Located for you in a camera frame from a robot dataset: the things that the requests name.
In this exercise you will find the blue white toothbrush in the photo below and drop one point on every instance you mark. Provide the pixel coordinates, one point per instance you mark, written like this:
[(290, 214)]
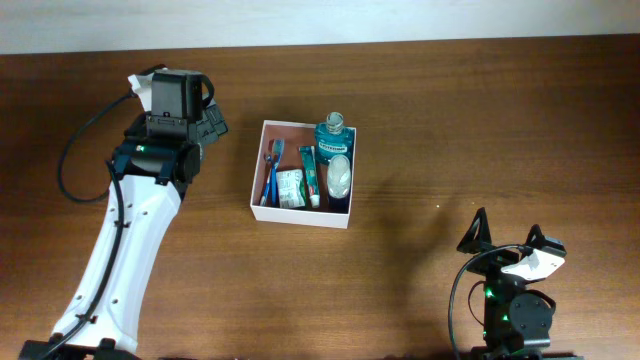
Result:
[(264, 199)]

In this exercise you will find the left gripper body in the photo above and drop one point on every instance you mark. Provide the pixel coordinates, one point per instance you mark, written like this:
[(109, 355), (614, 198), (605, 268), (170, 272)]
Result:
[(211, 125)]

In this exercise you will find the green white soap box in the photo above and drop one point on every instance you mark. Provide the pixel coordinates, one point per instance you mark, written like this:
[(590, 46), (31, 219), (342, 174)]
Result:
[(290, 186)]

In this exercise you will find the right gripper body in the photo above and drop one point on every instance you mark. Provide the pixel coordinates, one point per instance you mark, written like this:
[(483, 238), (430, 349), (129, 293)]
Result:
[(498, 285)]

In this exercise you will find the green toothpaste tube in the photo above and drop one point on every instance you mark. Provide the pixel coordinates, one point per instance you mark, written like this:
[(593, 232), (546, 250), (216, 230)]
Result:
[(308, 159)]

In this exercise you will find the blue disposable razor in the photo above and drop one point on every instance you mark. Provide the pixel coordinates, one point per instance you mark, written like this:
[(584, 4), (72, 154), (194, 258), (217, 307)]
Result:
[(277, 153)]

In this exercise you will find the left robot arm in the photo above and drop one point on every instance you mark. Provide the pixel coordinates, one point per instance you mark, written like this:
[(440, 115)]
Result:
[(149, 178)]

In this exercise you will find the teal mouthwash bottle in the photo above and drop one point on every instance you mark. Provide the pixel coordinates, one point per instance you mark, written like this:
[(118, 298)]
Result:
[(333, 138)]

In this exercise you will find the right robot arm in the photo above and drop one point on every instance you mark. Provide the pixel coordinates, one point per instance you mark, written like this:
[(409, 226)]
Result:
[(517, 320)]

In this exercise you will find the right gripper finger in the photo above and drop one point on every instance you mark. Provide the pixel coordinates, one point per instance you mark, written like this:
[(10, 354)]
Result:
[(477, 238), (535, 238)]

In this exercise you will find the dark blue pump bottle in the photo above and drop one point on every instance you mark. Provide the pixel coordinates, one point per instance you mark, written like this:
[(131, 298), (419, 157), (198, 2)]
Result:
[(339, 178)]

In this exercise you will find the pink open cardboard box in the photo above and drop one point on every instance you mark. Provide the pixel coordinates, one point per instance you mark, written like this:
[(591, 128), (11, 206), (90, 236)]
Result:
[(295, 135)]

